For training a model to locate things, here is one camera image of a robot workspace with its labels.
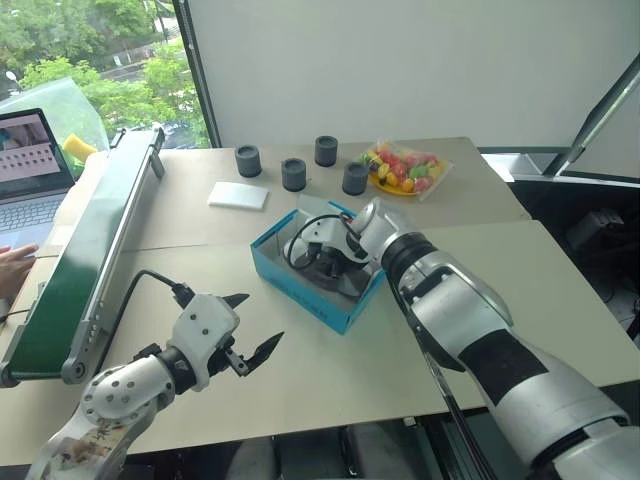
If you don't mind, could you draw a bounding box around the person's bare hand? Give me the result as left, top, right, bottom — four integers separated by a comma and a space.
0, 243, 39, 299

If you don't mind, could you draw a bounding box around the white foam pad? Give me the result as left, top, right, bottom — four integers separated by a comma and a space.
207, 181, 271, 211

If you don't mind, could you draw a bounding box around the blue cardboard box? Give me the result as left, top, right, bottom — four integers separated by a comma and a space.
249, 194, 387, 336

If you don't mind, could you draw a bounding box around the translucent green plastic bag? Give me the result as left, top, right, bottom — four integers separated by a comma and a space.
0, 74, 110, 151

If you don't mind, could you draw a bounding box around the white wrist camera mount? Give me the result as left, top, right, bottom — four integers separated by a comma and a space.
282, 217, 369, 264
167, 293, 240, 392

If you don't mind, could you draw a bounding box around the yellow sponge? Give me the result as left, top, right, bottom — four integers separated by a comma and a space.
62, 132, 97, 161

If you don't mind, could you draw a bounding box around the grey laptop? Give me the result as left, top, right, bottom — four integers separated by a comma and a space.
0, 108, 76, 249

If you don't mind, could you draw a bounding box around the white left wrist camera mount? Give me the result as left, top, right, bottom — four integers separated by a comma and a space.
167, 293, 240, 392

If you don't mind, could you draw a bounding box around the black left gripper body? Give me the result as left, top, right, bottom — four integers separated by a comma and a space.
207, 333, 252, 379

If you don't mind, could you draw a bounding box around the dark window frame pillar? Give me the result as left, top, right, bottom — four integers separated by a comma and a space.
172, 0, 224, 149

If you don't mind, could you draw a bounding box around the green conveyor belt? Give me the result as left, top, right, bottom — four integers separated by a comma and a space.
0, 127, 166, 389

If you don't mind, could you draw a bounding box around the dark grey cylinder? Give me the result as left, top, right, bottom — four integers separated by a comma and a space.
234, 144, 263, 179
314, 135, 340, 168
280, 158, 308, 192
342, 162, 371, 196

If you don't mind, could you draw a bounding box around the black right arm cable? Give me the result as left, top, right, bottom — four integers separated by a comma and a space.
283, 213, 369, 271

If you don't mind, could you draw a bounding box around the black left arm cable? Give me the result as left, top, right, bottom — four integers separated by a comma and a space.
102, 269, 197, 361

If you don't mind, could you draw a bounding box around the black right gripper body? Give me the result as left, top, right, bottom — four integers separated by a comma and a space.
305, 243, 352, 277

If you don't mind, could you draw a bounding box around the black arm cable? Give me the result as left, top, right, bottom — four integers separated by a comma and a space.
102, 269, 197, 361
283, 213, 369, 271

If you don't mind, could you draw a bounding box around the silver metal bar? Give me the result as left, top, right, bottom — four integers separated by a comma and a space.
552, 69, 640, 179

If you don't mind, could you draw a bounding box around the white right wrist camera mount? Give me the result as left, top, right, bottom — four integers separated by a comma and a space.
282, 217, 369, 264

